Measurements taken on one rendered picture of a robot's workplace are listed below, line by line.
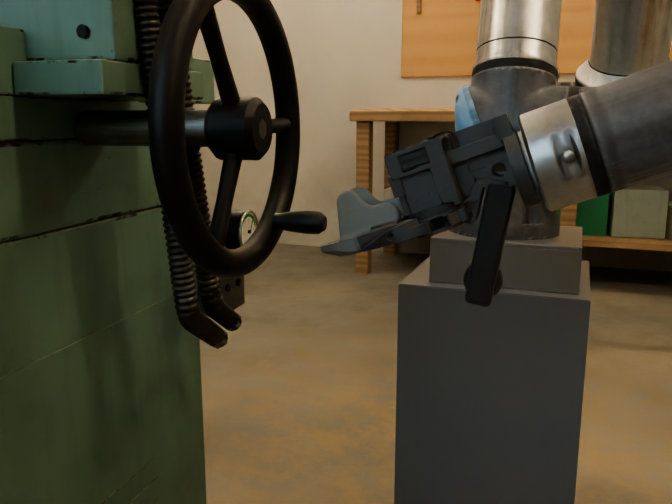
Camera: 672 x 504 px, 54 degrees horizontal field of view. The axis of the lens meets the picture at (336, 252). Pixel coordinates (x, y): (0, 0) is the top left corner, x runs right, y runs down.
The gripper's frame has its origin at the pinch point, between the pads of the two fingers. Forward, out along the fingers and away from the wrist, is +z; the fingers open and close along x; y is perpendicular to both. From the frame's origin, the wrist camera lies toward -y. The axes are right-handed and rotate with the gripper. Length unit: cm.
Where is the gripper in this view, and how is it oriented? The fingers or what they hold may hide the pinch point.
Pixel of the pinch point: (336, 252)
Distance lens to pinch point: 65.7
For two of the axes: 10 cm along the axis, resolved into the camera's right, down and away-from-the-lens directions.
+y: -3.4, -9.4, -0.9
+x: -2.9, 1.9, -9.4
